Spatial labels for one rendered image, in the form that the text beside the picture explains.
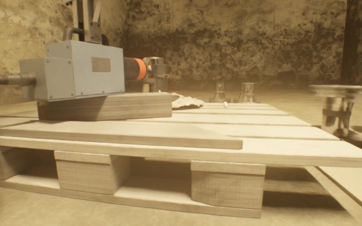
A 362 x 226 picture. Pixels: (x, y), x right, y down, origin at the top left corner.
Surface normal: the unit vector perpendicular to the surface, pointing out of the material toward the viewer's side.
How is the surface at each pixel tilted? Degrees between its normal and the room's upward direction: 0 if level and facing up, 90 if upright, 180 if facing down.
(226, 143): 90
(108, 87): 90
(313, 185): 0
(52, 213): 0
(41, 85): 90
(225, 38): 90
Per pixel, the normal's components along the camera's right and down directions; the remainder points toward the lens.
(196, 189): -0.41, 0.16
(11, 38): 0.99, 0.02
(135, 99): 0.26, 0.16
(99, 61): 0.88, 0.07
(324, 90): -0.89, 0.08
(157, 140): -0.17, 0.17
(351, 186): 0.00, -0.99
